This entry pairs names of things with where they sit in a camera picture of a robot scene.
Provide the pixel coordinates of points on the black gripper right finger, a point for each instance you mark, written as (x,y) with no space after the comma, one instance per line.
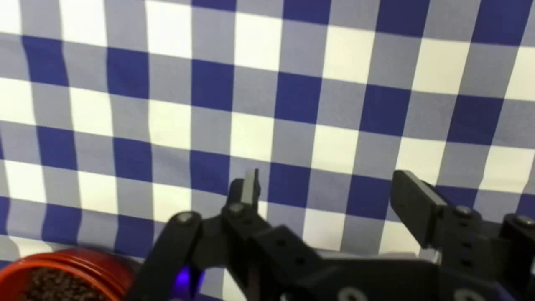
(421,209)

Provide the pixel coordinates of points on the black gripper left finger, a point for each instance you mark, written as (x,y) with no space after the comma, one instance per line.
(248,222)

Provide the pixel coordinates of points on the blue white checkered tablecloth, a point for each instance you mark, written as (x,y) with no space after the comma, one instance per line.
(268,105)

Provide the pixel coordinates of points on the red pot with soil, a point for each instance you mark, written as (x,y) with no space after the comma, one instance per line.
(68,272)

